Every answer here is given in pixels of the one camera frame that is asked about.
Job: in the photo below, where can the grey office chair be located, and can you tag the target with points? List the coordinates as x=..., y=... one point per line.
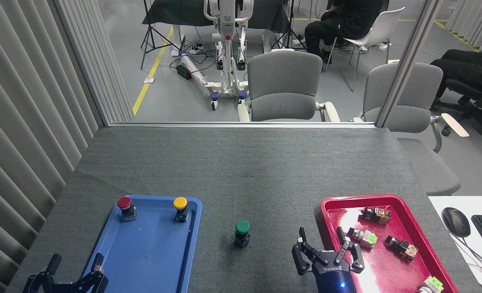
x=283, y=89
x=411, y=106

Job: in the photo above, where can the yellow push button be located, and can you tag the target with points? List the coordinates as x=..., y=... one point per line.
x=180, y=202

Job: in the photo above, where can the black tripod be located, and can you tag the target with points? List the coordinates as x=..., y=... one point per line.
x=151, y=36
x=290, y=34

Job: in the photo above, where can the blue plastic tray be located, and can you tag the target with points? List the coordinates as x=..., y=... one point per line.
x=143, y=252

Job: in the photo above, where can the person on black chair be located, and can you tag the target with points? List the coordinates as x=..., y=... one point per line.
x=464, y=67

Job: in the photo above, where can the silver frame rail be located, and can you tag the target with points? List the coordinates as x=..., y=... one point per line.
x=240, y=124

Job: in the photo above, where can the red plastic tray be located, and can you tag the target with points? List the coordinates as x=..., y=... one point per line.
x=387, y=272

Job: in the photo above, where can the white plastic chair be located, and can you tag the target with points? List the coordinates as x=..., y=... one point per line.
x=381, y=30

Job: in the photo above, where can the silver frame post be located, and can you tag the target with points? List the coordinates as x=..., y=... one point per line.
x=407, y=61

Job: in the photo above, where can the person in black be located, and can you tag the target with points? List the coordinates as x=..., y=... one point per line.
x=350, y=20

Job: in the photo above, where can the white switch with green clips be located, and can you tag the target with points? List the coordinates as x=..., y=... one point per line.
x=432, y=284

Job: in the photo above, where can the black switch with red-orange block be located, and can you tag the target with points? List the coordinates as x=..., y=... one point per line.
x=401, y=247

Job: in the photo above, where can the black power adapter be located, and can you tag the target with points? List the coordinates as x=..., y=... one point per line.
x=183, y=71

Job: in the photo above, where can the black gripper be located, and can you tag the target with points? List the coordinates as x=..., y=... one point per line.
x=66, y=289
x=332, y=276

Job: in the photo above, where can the white stand on wheels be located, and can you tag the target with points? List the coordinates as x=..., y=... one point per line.
x=226, y=49

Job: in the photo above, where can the green push button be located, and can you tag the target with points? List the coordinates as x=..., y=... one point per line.
x=243, y=227

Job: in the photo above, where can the black computer mouse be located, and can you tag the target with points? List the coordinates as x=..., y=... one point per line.
x=455, y=221

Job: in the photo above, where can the silver switch with green block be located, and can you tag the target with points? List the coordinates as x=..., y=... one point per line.
x=363, y=237

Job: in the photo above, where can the red push button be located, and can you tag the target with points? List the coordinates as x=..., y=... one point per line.
x=124, y=202

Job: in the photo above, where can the white power strip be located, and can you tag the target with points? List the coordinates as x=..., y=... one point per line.
x=197, y=49

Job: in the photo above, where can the table with black cloth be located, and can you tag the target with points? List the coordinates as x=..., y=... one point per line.
x=192, y=12

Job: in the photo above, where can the black office chair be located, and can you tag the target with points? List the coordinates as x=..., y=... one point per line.
x=478, y=101

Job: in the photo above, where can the metal floor plate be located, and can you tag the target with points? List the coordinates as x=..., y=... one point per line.
x=149, y=80

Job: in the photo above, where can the dark grey table cloth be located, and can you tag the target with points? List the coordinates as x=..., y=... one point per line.
x=257, y=183

